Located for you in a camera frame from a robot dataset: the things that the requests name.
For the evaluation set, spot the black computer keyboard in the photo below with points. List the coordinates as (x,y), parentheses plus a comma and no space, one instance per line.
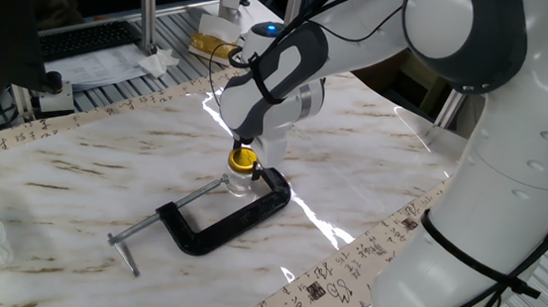
(85,38)

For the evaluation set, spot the stack of printed papers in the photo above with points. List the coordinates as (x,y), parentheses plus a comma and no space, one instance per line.
(97,67)

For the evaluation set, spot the black camera on white mount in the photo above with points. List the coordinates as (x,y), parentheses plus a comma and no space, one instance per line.
(55,95)

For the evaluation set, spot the aluminium frame rail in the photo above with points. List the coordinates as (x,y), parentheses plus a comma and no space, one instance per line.
(108,18)

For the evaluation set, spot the gold tissue box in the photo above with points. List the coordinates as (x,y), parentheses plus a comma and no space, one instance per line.
(209,42)

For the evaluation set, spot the small clear glass jar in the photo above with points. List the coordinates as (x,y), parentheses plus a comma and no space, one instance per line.
(239,184)

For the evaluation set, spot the beige calligraphy print cloth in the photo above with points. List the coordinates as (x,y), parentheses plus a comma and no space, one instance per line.
(330,288)

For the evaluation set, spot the gold metal jar lid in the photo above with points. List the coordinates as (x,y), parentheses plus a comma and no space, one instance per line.
(241,160)

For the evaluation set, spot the crumpled white tissue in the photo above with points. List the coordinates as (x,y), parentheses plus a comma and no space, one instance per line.
(159,61)

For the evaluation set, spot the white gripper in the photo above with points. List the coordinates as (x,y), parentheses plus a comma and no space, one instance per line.
(273,146)

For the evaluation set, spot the black C-clamp with steel screw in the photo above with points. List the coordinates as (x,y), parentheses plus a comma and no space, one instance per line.
(221,232)

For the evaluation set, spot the glossy marble pattern sheet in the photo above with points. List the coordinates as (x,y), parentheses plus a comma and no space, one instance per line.
(108,188)

